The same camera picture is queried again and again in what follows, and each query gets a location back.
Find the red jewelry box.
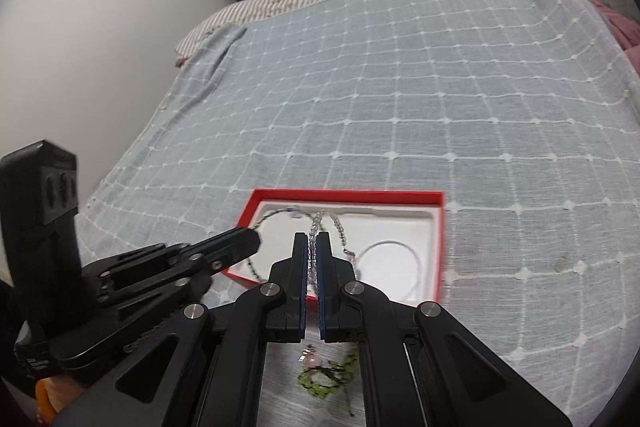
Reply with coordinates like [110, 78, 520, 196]
[222, 188, 446, 308]

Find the orange object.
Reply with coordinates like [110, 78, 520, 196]
[35, 379, 57, 424]

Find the thin silver bangle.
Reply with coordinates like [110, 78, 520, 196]
[357, 239, 424, 303]

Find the blue checked blanket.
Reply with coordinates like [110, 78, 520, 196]
[82, 0, 640, 427]

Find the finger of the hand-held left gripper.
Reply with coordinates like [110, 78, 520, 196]
[101, 273, 217, 314]
[82, 227, 263, 294]

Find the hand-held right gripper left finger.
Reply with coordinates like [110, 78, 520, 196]
[50, 232, 308, 427]

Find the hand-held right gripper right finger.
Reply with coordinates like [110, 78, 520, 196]
[317, 232, 576, 427]

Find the green bead bracelet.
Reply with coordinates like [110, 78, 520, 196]
[297, 346, 362, 410]

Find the dark bead necklace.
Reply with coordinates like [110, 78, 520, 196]
[245, 204, 307, 283]

